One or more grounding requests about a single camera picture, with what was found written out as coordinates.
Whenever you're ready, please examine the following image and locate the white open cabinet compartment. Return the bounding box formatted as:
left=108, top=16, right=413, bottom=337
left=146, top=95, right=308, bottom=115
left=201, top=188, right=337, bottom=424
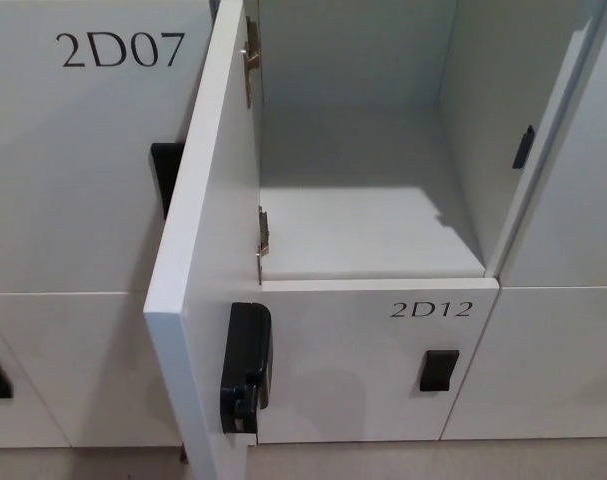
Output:
left=242, top=0, right=607, bottom=282

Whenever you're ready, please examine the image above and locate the white low cabinet door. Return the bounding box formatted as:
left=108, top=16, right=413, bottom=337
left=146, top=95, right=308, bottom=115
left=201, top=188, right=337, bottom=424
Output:
left=447, top=285, right=607, bottom=443

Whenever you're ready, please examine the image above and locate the white door marked 2D12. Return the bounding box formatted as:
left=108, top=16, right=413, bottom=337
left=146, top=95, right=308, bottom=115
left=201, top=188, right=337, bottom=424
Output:
left=255, top=277, right=500, bottom=445

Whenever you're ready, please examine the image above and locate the black handle of 2D12 door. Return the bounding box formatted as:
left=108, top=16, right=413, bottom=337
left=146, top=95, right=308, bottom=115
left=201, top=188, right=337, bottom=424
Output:
left=419, top=349, right=460, bottom=393

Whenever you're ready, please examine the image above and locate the large metal door hinge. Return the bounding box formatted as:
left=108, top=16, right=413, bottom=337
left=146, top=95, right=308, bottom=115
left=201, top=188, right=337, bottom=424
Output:
left=240, top=15, right=261, bottom=108

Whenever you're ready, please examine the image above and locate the white unmarked door with handle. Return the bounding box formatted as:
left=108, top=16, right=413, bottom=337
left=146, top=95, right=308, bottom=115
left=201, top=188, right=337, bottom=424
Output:
left=0, top=291, right=183, bottom=449

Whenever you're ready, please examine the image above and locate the small metal door hinge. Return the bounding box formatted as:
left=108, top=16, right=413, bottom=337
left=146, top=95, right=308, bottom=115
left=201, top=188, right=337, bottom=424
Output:
left=255, top=205, right=272, bottom=259

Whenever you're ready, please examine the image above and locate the white door marked 2D07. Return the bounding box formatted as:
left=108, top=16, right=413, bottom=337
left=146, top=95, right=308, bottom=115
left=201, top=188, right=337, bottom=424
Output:
left=0, top=0, right=215, bottom=296

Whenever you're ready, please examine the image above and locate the white open cabinet door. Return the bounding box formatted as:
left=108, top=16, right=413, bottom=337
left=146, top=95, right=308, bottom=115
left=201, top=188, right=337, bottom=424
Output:
left=142, top=0, right=263, bottom=480

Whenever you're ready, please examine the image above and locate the black strike plate in cabinet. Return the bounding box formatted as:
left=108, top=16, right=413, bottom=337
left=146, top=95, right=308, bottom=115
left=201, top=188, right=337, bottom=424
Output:
left=512, top=124, right=535, bottom=170

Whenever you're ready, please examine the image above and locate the white tall cabinet door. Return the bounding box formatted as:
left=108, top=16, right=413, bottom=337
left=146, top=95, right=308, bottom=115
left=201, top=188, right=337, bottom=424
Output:
left=502, top=0, right=607, bottom=290

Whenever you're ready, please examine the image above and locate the black handle of 2D07 door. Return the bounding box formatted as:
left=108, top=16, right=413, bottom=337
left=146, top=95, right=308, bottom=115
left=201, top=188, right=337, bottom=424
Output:
left=150, top=142, right=184, bottom=219

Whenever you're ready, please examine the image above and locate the black lock box on door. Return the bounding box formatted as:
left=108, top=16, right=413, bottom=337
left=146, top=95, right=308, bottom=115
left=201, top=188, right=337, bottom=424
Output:
left=219, top=301, right=273, bottom=435

